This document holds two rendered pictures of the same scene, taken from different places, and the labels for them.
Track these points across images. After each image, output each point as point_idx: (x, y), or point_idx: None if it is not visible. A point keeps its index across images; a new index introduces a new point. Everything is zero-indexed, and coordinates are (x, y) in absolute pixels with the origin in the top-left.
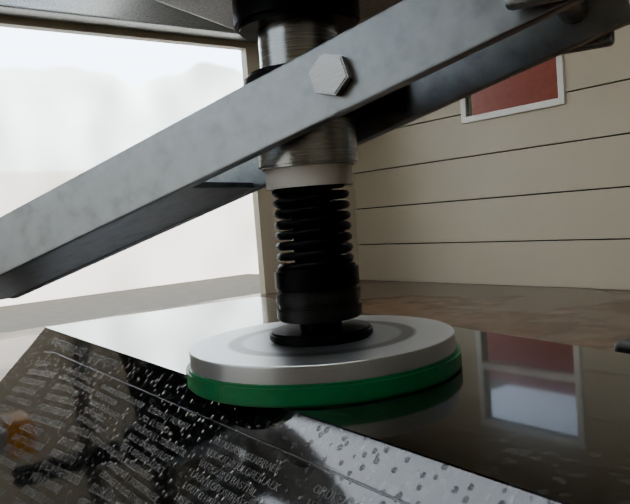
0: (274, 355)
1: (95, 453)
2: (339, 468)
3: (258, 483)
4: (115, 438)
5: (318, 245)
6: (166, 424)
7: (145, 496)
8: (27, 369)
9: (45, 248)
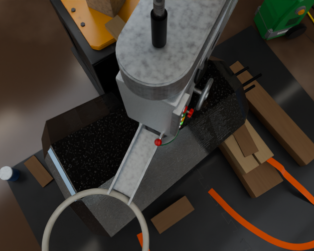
0: None
1: (153, 165)
2: (192, 125)
3: (185, 135)
4: (154, 161)
5: None
6: (162, 150)
7: (171, 153)
8: (97, 198)
9: (148, 167)
